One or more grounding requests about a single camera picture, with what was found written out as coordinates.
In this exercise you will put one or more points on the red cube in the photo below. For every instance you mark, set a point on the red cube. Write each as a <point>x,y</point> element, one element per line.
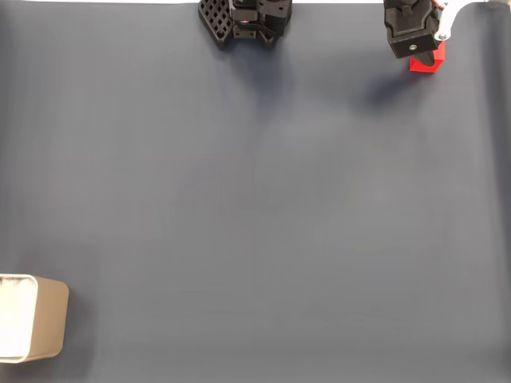
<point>423,69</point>

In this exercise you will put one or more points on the beige box white inside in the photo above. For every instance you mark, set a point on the beige box white inside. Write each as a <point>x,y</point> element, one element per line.
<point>48,319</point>

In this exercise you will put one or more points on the grey table mat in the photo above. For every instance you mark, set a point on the grey table mat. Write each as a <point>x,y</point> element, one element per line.
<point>279,239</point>

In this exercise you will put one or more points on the white camera board mount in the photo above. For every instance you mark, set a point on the white camera board mount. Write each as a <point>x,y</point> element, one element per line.
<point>447,20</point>

